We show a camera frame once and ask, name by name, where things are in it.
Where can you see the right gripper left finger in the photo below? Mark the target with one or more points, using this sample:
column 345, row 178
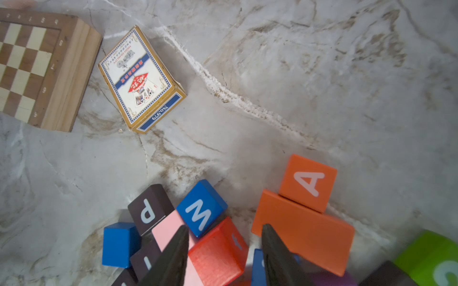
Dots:
column 170, row 268

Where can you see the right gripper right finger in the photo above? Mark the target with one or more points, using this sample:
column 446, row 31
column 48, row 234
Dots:
column 281, row 268

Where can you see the blue M block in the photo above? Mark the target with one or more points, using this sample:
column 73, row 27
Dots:
column 201, row 207

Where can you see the red cube block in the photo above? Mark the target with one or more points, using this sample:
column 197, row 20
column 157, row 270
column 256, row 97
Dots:
column 220, row 256

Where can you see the long orange block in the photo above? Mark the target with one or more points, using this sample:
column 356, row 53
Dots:
column 317, row 237

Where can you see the dark K block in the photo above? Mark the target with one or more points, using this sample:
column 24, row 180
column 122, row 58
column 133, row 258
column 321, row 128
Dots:
column 143, row 260

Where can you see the green Q block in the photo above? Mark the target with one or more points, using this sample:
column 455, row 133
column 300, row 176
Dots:
column 430, row 260

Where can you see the dark purple P block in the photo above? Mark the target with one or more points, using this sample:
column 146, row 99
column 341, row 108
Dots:
column 150, row 208

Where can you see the long pink block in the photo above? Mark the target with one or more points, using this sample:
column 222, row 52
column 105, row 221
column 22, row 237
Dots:
column 163, row 233

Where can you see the orange A block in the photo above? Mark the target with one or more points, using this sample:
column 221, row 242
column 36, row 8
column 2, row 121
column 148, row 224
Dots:
column 308, row 182

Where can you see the blue cube block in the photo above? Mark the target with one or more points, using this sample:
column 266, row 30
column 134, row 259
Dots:
column 120, row 241

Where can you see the wooden chess board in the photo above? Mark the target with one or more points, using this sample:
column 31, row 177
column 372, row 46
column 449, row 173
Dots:
column 46, row 62

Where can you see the playing card box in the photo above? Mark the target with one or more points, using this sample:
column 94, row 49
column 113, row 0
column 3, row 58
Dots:
column 142, row 86

